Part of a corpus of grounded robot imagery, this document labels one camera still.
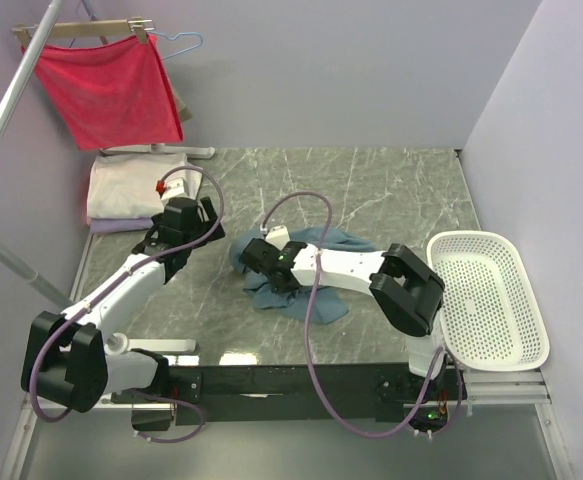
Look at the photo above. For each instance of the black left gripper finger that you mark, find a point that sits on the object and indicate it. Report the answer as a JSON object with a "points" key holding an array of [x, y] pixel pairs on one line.
{"points": [[210, 215], [207, 232]]}

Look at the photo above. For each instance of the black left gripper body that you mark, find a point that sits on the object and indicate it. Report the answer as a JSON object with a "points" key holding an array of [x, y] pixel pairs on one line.
{"points": [[201, 227]]}

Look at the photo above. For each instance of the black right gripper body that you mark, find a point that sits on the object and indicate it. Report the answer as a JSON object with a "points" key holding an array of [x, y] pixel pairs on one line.
{"points": [[277, 289]]}

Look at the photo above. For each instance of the blue t shirt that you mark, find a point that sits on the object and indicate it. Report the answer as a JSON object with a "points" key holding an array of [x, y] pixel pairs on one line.
{"points": [[327, 307]]}

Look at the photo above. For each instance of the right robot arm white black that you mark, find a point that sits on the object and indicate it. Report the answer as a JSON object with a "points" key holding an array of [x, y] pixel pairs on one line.
{"points": [[407, 291]]}

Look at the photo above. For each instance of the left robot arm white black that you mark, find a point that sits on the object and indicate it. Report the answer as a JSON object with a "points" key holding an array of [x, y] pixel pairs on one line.
{"points": [[75, 357]]}

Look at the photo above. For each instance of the folded white t shirt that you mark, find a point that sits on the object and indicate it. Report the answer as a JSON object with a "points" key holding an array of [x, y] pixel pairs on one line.
{"points": [[124, 186]]}

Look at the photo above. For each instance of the tan cloth behind towel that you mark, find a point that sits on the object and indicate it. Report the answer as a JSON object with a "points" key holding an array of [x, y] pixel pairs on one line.
{"points": [[183, 112]]}

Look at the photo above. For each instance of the black base beam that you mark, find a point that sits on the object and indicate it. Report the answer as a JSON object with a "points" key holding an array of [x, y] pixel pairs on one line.
{"points": [[228, 409]]}

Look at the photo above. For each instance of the red towel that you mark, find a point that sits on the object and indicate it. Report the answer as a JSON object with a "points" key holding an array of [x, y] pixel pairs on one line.
{"points": [[112, 95]]}

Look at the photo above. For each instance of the wooden clip hanger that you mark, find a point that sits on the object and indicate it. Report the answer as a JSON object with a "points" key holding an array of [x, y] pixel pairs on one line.
{"points": [[81, 29]]}

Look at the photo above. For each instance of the grey metal clothes rack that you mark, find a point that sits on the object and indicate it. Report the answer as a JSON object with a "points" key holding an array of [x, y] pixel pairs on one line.
{"points": [[43, 183]]}

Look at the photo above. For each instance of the white perforated plastic basket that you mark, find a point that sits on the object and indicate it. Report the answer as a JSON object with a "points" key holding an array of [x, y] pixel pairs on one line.
{"points": [[490, 318]]}

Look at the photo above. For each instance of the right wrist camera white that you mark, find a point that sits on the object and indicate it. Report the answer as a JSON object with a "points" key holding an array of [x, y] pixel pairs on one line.
{"points": [[277, 236]]}

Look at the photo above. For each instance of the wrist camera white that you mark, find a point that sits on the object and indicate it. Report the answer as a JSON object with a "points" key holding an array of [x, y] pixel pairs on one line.
{"points": [[176, 188], [277, 236]]}

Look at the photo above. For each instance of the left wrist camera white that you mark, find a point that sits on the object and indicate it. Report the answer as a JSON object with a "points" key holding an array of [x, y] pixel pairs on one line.
{"points": [[176, 188]]}

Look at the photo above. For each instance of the aluminium rail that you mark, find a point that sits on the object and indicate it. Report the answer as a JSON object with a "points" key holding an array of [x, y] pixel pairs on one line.
{"points": [[508, 387]]}

